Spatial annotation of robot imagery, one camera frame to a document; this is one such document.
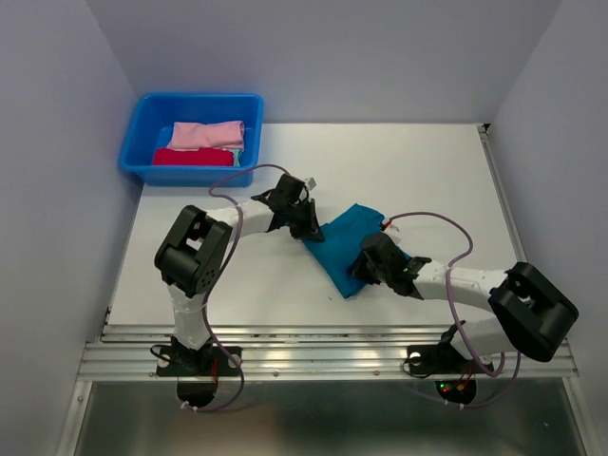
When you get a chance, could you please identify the teal t shirt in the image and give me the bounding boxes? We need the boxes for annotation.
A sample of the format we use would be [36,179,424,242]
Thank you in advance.
[303,204,386,299]

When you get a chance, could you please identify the blue plastic bin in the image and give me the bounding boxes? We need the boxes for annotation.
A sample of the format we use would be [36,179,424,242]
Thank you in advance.
[119,92,264,186]

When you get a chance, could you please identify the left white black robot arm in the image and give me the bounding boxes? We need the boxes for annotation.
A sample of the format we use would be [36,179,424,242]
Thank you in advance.
[150,173,325,377]

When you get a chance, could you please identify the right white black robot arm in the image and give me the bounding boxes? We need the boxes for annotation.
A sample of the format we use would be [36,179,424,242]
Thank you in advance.
[350,233,580,371]

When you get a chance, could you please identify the light teal folded shirt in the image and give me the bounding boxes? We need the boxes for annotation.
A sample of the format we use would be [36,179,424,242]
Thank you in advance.
[231,148,243,167]

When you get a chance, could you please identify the red folded t shirt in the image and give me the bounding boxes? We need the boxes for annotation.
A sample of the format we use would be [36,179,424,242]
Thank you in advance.
[152,147,235,166]

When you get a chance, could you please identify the pink folded t shirt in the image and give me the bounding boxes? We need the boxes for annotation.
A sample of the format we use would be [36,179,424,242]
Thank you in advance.
[167,121,245,150]

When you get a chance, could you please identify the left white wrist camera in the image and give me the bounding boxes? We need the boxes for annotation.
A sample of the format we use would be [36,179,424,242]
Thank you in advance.
[304,178,317,190]

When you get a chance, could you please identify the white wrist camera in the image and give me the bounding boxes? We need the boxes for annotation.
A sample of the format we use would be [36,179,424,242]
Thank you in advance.
[304,178,317,190]
[381,218,402,244]

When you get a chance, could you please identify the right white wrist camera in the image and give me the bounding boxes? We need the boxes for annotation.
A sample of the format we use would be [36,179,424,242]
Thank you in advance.
[381,218,402,244]

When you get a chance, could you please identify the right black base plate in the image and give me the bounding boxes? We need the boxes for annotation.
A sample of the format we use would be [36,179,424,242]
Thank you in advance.
[405,344,483,378]

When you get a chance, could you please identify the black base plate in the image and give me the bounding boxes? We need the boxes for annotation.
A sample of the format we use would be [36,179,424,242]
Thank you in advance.
[150,344,241,378]
[405,344,483,378]

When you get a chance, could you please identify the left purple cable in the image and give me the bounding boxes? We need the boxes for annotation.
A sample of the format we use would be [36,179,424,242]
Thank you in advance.
[182,163,291,413]

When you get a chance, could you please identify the purple cable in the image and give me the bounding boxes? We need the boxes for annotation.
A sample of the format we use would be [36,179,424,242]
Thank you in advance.
[182,163,291,413]
[382,211,522,410]

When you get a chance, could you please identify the aluminium rail frame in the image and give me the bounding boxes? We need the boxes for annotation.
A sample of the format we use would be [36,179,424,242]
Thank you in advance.
[75,123,584,455]

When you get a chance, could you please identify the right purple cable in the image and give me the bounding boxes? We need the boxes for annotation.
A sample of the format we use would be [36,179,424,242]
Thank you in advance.
[382,211,522,410]

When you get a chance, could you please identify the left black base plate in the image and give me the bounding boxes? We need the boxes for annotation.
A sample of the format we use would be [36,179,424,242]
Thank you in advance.
[150,344,241,378]

